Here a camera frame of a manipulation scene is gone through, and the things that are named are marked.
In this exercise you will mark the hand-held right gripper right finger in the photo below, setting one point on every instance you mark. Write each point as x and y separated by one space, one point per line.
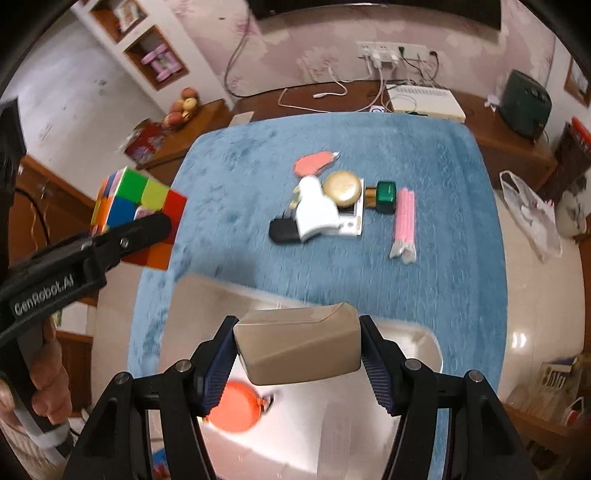
376 378

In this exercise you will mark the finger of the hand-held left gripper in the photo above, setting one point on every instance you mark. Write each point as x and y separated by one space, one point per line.
138 230

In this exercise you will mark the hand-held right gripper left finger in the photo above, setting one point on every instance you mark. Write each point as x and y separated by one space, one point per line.
217 369

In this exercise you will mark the multicolour puzzle cube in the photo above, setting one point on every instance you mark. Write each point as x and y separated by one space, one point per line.
152 189

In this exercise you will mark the white plastic tray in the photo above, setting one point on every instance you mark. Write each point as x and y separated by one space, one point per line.
323 429

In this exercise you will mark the beige rectangular box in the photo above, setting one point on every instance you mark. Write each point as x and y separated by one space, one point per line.
295 341

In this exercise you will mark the white plastic device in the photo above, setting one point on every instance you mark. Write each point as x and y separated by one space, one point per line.
316 212

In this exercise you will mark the translucent salmon oval case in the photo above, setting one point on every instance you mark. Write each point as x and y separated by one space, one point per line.
309 162

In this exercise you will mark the gold round tin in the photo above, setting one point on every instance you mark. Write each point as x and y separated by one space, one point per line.
342 188

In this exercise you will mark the person's left hand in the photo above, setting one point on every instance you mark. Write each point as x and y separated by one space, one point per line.
51 383

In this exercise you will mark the orange round case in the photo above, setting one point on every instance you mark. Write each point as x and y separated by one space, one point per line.
240 406

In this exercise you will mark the red gift box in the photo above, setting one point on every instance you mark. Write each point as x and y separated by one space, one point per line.
143 143

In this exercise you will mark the bowl of fruit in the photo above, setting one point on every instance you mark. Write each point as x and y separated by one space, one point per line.
182 108

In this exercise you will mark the wooden side cabinet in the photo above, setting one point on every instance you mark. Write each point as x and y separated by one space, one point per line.
207 120

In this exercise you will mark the black rounded case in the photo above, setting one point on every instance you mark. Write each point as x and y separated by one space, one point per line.
284 230

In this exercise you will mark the blue plush blanket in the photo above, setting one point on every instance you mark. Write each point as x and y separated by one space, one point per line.
277 161

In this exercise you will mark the white small carton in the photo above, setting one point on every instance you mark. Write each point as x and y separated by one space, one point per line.
352 224

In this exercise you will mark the pink dumbbells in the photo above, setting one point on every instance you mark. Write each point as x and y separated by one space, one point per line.
159 60

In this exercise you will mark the green cap perfume bottle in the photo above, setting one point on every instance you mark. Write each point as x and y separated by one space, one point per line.
387 196

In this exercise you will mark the white plastic bag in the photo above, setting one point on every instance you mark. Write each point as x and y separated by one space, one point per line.
531 217

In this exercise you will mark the white patterned vase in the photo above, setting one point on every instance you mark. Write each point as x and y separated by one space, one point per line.
570 214

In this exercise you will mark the wooden television cabinet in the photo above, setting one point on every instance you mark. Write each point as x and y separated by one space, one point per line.
498 138

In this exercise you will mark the white set-top box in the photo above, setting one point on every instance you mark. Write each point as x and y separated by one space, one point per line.
427 104

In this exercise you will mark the dark brown tall vase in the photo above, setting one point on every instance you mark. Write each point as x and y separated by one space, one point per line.
572 157

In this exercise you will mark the dark green appliance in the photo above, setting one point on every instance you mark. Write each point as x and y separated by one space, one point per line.
526 104

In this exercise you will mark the black television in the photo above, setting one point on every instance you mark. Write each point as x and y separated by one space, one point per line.
369 9

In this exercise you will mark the wooden wall niche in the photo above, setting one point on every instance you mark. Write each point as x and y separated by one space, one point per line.
157 55

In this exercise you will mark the white wall socket strip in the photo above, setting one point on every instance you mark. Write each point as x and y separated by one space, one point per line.
392 48

